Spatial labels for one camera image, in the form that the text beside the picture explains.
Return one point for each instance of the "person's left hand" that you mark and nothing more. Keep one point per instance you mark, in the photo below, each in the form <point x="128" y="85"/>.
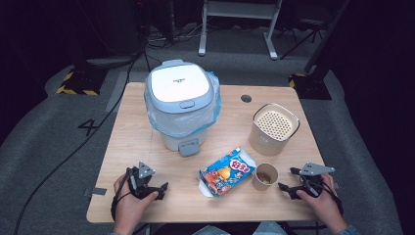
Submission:
<point x="130" y="205"/>

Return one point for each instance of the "beige canister with strainer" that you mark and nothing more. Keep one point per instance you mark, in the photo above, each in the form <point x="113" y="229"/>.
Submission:
<point x="262" y="142"/>

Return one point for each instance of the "white pedal trash bin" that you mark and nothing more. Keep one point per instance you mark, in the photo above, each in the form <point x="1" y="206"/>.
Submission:
<point x="179" y="83"/>

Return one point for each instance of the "long grey floor tape strip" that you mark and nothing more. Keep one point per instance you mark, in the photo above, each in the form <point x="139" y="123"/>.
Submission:
<point x="117" y="93"/>

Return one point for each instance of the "grey tape piece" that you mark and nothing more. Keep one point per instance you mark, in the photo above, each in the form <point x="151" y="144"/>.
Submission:
<point x="98" y="191"/>

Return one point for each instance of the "colourful snack packet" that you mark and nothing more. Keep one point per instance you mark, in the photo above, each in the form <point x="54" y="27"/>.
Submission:
<point x="225" y="174"/>

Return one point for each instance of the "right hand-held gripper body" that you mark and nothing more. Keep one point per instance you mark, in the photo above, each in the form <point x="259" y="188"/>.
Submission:
<point x="314" y="178"/>

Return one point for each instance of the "blue plastic trash bag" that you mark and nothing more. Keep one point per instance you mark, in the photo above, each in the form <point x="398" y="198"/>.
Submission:
<point x="182" y="123"/>

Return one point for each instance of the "black tripod stand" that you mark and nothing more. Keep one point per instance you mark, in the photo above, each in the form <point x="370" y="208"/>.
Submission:
<point x="306" y="32"/>

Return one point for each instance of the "person's right hand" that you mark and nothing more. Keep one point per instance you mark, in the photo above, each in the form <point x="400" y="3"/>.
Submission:
<point x="321" y="205"/>

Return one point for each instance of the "white desk frame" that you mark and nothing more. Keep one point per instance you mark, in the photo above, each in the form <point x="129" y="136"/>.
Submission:
<point x="239" y="9"/>

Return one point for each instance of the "black stand base striped edge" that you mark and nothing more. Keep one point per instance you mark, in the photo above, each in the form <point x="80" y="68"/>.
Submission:
<point x="83" y="81"/>
<point x="311" y="88"/>

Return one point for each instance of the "brown paper cup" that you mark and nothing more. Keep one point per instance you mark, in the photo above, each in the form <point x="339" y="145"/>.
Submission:
<point x="259" y="186"/>

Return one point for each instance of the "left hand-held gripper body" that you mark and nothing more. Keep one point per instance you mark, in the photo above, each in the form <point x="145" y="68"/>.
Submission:
<point x="142" y="178"/>

